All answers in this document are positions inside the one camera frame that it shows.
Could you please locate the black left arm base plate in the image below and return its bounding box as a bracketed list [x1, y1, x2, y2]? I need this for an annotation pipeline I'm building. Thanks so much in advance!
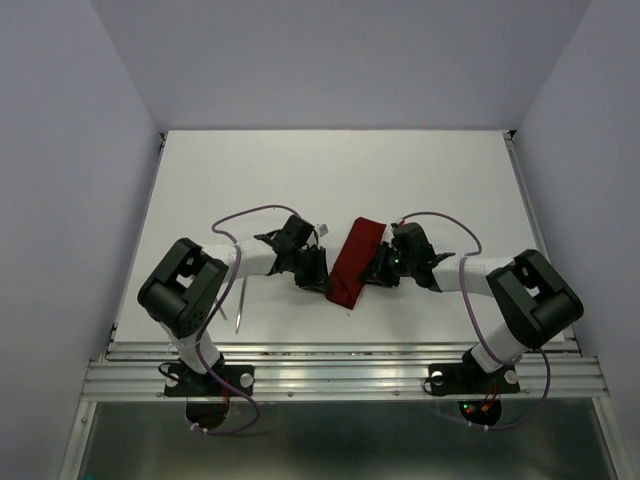
[158, 362, 255, 398]

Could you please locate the dark red cloth napkin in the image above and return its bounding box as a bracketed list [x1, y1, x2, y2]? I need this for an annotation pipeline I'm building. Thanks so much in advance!
[325, 217, 386, 309]

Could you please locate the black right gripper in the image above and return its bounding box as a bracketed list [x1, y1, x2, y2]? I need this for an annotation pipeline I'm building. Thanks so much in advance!
[355, 241, 415, 288]

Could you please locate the silver metal spoon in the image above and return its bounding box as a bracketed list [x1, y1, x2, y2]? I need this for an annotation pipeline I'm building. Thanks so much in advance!
[234, 278, 248, 335]

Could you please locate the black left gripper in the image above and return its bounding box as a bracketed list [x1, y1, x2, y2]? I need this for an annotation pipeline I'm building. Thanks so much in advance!
[288, 245, 333, 295]

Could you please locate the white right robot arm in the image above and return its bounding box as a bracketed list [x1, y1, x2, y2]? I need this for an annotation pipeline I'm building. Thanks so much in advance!
[359, 222, 584, 390]

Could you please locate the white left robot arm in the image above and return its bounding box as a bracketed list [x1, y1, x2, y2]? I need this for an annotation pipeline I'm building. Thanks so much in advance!
[137, 214, 331, 394]

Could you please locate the aluminium front frame rail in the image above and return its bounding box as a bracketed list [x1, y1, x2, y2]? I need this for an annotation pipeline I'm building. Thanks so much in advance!
[81, 341, 609, 402]

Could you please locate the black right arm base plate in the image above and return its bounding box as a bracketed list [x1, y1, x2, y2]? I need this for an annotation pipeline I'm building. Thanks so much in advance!
[422, 363, 520, 397]

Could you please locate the aluminium right side rail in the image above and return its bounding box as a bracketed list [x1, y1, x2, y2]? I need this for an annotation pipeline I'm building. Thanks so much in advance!
[502, 129, 581, 356]

